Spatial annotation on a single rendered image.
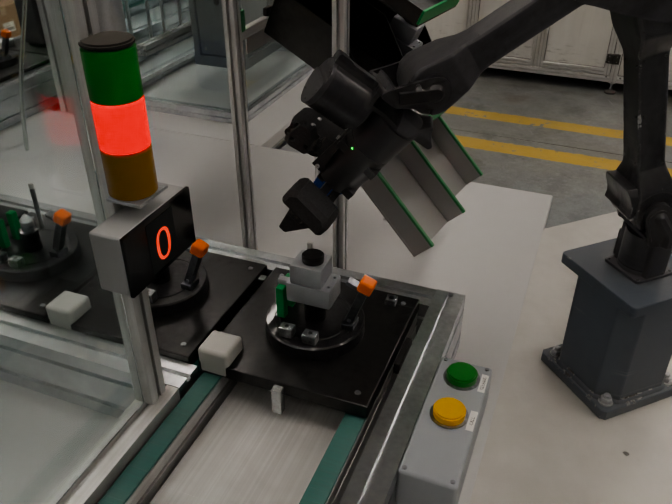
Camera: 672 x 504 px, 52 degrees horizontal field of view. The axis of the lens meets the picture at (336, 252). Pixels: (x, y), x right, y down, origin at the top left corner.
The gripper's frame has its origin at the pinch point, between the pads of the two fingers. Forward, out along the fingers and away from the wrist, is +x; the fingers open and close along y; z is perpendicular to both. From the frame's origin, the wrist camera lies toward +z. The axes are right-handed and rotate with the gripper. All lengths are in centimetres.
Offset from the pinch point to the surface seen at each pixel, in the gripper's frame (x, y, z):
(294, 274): 8.4, 2.3, -5.7
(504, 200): 12, -68, -34
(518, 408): 3.8, -5.7, -43.1
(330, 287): 6.6, 1.2, -10.3
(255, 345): 18.9, 6.6, -9.1
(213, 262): 29.2, -9.6, 2.4
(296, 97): 57, -111, 17
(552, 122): 79, -340, -90
